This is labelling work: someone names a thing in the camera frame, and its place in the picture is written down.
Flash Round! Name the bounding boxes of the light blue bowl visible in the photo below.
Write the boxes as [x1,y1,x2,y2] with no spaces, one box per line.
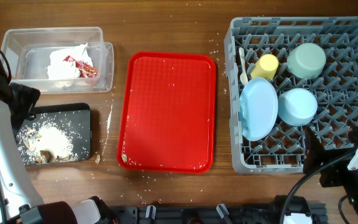
[278,88,318,126]

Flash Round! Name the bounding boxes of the light blue plate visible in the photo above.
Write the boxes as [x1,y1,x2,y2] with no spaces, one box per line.
[239,78,278,141]

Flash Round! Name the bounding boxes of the green bowl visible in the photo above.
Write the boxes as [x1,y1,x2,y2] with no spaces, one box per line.
[287,43,326,79]

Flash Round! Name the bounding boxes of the yellow plastic cup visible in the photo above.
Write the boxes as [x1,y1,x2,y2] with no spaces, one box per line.
[250,54,279,80]

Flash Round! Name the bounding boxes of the white plastic spoon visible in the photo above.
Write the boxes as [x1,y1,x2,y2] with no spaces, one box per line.
[239,47,248,86]

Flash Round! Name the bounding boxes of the red snack wrapper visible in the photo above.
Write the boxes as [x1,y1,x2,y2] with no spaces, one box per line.
[64,56,99,78]

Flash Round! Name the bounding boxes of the white napkin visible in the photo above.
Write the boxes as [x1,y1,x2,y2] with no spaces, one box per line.
[47,43,94,80]

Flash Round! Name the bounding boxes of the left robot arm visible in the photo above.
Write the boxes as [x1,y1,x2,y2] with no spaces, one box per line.
[0,50,120,223]

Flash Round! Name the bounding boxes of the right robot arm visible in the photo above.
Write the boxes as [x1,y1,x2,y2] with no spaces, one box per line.
[276,127,358,223]

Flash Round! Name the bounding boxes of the grey dishwasher rack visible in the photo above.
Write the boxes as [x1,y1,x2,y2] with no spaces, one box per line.
[224,17,358,174]

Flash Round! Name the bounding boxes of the clear plastic waste bin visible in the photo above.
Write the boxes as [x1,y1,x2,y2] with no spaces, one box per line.
[1,27,114,94]

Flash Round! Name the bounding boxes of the red serving tray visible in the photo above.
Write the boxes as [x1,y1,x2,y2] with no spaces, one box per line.
[116,52,217,174]

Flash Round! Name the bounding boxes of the nut shell on tray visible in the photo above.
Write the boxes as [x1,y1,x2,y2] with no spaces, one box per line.
[121,154,127,163]

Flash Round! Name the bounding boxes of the nut shell on table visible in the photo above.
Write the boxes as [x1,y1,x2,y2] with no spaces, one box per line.
[95,155,101,164]

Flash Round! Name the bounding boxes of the black plastic tray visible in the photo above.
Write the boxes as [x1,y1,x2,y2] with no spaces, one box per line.
[17,103,91,162]

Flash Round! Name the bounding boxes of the food scraps on plate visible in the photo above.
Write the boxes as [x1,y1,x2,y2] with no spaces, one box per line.
[16,122,78,166]

